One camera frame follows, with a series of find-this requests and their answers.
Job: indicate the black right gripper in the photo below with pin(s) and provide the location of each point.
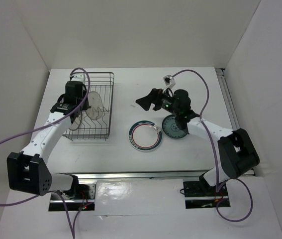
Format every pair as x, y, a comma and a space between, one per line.
145, 102

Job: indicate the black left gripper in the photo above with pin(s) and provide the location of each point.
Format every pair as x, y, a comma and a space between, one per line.
86, 106

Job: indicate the aluminium rail right edge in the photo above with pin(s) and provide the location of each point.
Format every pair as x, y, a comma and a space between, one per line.
227, 99

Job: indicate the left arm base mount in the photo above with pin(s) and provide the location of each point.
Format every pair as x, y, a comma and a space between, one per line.
81, 199

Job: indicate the aluminium rail edge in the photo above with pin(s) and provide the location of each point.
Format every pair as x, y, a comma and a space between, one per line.
120, 176
227, 99

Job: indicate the grey wire dish rack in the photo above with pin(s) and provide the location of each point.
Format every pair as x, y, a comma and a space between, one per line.
95, 122

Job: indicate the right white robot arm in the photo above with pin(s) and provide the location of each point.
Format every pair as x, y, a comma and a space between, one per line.
213, 133

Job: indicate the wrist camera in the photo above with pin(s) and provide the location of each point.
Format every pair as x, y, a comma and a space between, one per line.
79, 76
169, 82

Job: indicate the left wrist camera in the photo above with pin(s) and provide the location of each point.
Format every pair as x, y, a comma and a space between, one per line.
79, 76

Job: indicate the clear glass plate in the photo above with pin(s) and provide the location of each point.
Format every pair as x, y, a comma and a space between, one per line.
95, 111

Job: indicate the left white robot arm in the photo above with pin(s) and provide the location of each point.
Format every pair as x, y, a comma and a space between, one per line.
27, 170

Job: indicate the white plate green red rim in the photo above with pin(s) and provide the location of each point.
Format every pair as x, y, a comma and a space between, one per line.
145, 136

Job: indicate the aluminium rail front edge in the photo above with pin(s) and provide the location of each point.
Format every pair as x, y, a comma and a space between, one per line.
120, 176

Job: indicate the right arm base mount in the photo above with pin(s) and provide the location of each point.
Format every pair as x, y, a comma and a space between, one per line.
196, 198

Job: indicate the blue floral green plate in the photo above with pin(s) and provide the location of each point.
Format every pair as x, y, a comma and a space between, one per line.
171, 129

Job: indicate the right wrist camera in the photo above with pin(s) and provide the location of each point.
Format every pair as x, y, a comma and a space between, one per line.
169, 82

